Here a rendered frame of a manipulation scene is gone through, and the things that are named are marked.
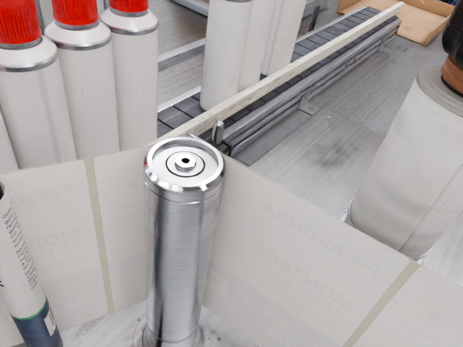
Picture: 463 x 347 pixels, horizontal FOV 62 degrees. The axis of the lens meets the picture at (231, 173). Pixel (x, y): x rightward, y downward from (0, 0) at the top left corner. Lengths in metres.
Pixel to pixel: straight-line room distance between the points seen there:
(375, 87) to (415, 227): 0.52
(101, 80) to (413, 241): 0.30
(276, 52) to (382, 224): 0.36
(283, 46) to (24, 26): 0.41
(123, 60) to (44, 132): 0.10
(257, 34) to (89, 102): 0.27
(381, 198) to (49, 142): 0.28
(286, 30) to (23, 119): 0.41
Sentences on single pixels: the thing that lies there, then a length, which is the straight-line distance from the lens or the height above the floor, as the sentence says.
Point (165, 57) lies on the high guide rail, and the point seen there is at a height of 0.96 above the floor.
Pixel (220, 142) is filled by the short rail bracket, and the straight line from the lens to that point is 0.42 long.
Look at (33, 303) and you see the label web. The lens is 0.23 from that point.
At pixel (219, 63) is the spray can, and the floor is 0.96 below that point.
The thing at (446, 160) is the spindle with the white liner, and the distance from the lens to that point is 0.32.
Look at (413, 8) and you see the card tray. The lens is 1.43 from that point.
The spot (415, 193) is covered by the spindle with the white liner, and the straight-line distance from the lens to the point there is 0.34.
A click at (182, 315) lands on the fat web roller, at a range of 0.26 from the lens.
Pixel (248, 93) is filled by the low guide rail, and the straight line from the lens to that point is 0.53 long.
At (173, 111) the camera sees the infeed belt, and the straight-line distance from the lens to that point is 0.54.
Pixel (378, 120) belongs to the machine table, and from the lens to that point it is 0.74.
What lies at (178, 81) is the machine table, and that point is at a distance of 0.71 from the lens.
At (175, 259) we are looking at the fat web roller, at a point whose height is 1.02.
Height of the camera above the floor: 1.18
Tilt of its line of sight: 42 degrees down
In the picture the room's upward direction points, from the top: 11 degrees clockwise
